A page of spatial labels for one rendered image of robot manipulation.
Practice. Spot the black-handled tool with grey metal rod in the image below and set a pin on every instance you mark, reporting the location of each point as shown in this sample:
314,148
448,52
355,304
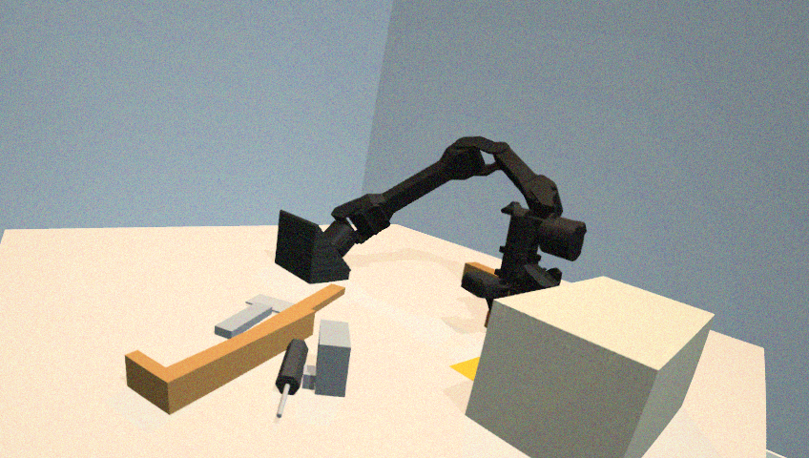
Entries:
291,371

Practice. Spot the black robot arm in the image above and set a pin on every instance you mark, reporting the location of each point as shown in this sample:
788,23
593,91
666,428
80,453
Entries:
539,225

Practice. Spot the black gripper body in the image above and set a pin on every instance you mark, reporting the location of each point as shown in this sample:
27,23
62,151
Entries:
485,286

